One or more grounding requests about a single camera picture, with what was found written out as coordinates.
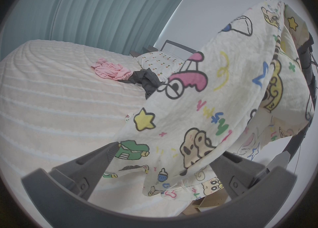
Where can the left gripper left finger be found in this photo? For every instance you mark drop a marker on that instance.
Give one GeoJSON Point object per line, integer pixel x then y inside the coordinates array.
{"type": "Point", "coordinates": [84, 172]}

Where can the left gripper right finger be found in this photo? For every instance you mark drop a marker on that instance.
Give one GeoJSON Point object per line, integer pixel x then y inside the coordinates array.
{"type": "Point", "coordinates": [238, 172]}

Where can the white printed pyjama top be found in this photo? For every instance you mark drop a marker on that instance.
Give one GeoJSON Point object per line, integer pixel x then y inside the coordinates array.
{"type": "Point", "coordinates": [223, 85]}

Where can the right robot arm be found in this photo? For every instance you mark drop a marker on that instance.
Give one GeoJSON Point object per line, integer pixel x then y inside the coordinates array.
{"type": "Point", "coordinates": [306, 60]}

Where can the bed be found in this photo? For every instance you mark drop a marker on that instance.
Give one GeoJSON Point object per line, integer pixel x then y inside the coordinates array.
{"type": "Point", "coordinates": [49, 97]}

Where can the pink garment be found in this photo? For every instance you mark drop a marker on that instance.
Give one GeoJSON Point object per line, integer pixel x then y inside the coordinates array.
{"type": "Point", "coordinates": [109, 71]}

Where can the black garment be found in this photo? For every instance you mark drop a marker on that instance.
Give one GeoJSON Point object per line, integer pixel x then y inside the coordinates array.
{"type": "Point", "coordinates": [146, 80]}

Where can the white printed pillow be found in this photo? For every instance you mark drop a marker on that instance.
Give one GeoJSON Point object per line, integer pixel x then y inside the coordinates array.
{"type": "Point", "coordinates": [159, 63]}

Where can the grey bedside table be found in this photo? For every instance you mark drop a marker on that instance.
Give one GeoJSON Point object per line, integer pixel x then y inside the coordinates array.
{"type": "Point", "coordinates": [150, 48]}

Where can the blue-green curtain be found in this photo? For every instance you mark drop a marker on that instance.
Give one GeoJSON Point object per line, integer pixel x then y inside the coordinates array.
{"type": "Point", "coordinates": [87, 10]}

